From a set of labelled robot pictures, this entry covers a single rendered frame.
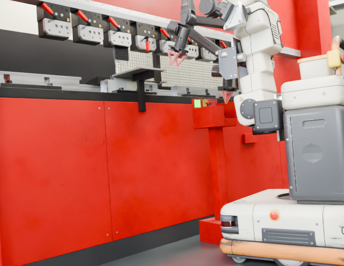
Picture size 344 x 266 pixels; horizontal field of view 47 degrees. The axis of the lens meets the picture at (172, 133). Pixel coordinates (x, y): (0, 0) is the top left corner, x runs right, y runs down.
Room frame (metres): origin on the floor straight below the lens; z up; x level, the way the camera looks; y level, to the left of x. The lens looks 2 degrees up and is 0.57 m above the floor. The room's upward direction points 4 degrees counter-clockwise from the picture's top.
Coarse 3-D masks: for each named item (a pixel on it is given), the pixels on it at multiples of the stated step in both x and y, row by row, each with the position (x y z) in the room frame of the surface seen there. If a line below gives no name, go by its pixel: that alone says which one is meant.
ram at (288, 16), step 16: (16, 0) 1.95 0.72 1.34; (32, 0) 1.96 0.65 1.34; (48, 0) 2.00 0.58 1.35; (64, 0) 2.06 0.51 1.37; (96, 0) 2.20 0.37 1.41; (112, 0) 2.28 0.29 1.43; (128, 0) 2.37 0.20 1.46; (144, 0) 2.45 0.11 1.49; (160, 0) 2.55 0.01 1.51; (176, 0) 2.66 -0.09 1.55; (272, 0) 3.52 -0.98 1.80; (288, 0) 3.73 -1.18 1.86; (128, 16) 2.36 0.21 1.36; (160, 16) 2.55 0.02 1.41; (176, 16) 2.65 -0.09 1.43; (288, 16) 3.71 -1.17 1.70; (288, 32) 3.69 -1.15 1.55
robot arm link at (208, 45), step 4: (192, 28) 2.44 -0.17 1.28; (192, 32) 2.43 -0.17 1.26; (196, 32) 2.43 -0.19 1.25; (192, 36) 2.43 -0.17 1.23; (196, 36) 2.42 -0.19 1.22; (200, 36) 2.41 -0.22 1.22; (196, 40) 2.42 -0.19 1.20; (200, 40) 2.40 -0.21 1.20; (204, 40) 2.39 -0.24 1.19; (208, 40) 2.38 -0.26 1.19; (200, 44) 2.40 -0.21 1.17; (204, 44) 2.39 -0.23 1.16; (208, 44) 2.37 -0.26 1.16; (212, 44) 2.36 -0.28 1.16; (204, 48) 2.41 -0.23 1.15; (208, 48) 2.37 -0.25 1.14; (212, 48) 2.36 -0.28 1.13; (216, 48) 2.35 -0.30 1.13; (220, 48) 2.34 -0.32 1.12; (212, 52) 2.36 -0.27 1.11; (216, 56) 2.36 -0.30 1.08
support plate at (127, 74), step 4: (136, 68) 2.12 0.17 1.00; (140, 68) 2.10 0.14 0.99; (144, 68) 2.11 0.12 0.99; (148, 68) 2.13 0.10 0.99; (152, 68) 2.15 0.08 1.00; (156, 68) 2.17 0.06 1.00; (120, 72) 2.22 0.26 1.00; (124, 72) 2.20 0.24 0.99; (128, 72) 2.19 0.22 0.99; (132, 72) 2.20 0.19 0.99; (136, 72) 2.21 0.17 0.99; (156, 72) 2.25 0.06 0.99; (112, 76) 2.28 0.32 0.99; (116, 76) 2.28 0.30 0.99; (120, 76) 2.29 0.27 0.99; (124, 76) 2.29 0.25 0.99; (128, 76) 2.30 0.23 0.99
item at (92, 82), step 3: (93, 78) 2.50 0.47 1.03; (96, 78) 2.46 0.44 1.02; (99, 78) 2.46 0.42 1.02; (102, 78) 2.48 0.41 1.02; (105, 78) 2.49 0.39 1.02; (108, 78) 2.52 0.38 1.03; (90, 81) 2.51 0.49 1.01; (93, 81) 2.48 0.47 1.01; (96, 81) 2.46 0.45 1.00; (99, 81) 2.46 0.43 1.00; (90, 84) 2.51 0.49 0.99; (93, 84) 2.48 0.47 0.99; (96, 84) 2.49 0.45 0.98; (99, 84) 2.49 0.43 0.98
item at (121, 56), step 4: (116, 48) 2.32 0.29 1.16; (120, 48) 2.34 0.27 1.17; (124, 48) 2.36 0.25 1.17; (116, 52) 2.32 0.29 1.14; (120, 52) 2.34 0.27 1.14; (124, 52) 2.36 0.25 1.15; (128, 52) 2.39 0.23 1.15; (116, 56) 2.32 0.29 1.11; (120, 56) 2.34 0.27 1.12; (124, 56) 2.36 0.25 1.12; (128, 56) 2.38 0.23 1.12; (116, 60) 2.33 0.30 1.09; (120, 60) 2.35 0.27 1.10; (124, 60) 2.37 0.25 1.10; (128, 60) 2.39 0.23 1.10
